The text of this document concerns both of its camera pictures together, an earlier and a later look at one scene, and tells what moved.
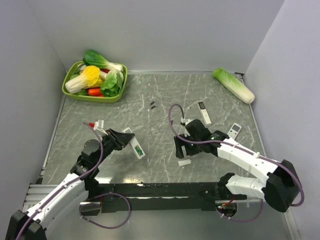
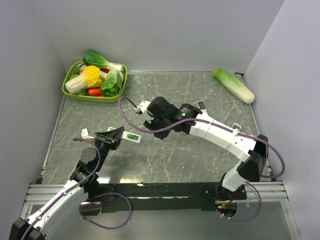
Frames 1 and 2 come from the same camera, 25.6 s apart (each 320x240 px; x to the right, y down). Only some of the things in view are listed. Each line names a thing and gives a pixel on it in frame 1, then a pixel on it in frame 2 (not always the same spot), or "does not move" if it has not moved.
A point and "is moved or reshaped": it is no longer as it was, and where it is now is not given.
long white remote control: (135, 144) is moved or reshaped
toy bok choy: (91, 57) does not move
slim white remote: (205, 115) does not move
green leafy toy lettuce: (112, 84) does not move
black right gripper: (180, 142) to (150, 123)
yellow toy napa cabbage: (89, 78) does not move
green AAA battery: (138, 150) is moved or reshaped
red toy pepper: (105, 70) does not move
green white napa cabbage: (234, 86) does not move
